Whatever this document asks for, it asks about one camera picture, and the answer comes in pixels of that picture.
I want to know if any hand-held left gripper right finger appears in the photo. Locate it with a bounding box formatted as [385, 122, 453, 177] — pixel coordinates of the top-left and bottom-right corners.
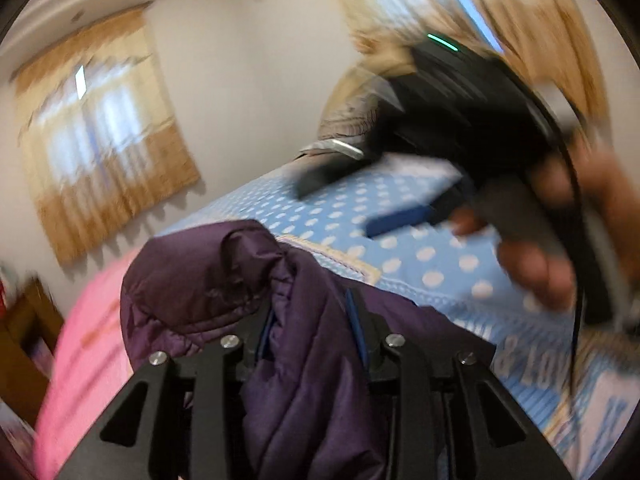
[345, 287, 573, 480]

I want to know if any purple padded jacket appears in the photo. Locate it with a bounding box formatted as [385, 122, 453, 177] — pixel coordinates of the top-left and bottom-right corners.
[120, 219, 496, 480]

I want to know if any striped patterned pillow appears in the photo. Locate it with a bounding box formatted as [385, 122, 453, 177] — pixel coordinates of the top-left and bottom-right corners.
[300, 72, 416, 161]

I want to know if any black cable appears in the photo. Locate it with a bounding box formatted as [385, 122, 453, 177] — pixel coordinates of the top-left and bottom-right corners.
[542, 95, 590, 407]

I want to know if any blue polka dot bed sheet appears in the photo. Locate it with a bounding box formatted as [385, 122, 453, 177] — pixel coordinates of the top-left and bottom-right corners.
[155, 154, 640, 480]

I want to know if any person's right hand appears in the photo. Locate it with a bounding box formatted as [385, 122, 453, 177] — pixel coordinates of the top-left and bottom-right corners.
[450, 137, 640, 311]

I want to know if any beige patterned curtain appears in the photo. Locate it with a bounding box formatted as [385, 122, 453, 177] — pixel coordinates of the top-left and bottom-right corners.
[315, 0, 610, 126]
[12, 7, 202, 267]

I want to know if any pink blanket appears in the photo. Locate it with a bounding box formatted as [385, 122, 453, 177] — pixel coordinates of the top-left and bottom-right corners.
[32, 247, 151, 476]

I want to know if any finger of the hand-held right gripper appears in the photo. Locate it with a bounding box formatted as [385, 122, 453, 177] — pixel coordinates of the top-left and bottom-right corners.
[364, 180, 473, 239]
[294, 137, 382, 199]

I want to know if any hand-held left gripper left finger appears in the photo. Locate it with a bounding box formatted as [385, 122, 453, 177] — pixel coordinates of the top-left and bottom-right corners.
[55, 304, 274, 480]

